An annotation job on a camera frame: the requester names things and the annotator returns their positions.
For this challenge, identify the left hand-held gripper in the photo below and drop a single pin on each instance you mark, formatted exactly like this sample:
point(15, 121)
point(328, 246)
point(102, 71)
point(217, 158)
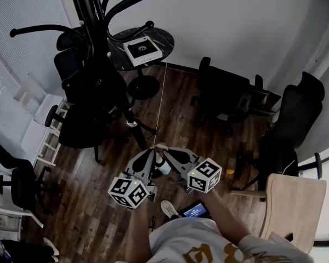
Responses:
point(129, 192)

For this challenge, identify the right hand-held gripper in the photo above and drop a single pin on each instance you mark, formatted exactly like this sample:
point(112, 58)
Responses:
point(204, 175)

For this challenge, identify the black coat stand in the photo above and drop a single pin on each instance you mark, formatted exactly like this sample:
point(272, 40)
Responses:
point(85, 1)

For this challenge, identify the person's left forearm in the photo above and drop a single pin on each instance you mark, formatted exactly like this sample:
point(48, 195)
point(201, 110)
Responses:
point(138, 229)

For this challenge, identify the person's right forearm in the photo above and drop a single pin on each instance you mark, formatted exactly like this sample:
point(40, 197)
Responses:
point(224, 215)

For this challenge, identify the black device with screen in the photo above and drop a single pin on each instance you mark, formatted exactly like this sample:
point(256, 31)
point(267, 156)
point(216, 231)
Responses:
point(195, 210)

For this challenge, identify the small orange object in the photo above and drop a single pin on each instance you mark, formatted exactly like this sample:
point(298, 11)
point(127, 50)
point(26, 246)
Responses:
point(230, 171)

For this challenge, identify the black mesh office chair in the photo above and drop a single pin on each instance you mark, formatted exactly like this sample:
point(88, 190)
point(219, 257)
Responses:
point(293, 119)
point(79, 130)
point(224, 89)
point(68, 62)
point(23, 182)

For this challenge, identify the white flat box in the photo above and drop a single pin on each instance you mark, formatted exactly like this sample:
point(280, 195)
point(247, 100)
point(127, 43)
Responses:
point(142, 51)

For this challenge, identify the white gold-print shirt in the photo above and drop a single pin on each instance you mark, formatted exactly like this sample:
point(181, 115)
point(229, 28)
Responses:
point(197, 242)

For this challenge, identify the round black marble table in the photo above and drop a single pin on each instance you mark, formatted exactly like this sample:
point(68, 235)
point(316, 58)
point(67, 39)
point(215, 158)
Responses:
point(156, 41)

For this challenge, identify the white shelf rack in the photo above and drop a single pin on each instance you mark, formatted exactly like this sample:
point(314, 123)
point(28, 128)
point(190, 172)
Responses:
point(35, 130)

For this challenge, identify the light wooden chair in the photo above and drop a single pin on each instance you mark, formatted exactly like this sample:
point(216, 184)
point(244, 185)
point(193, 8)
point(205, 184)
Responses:
point(290, 210)

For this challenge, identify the white table frame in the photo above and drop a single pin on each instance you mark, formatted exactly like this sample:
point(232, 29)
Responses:
point(13, 214)

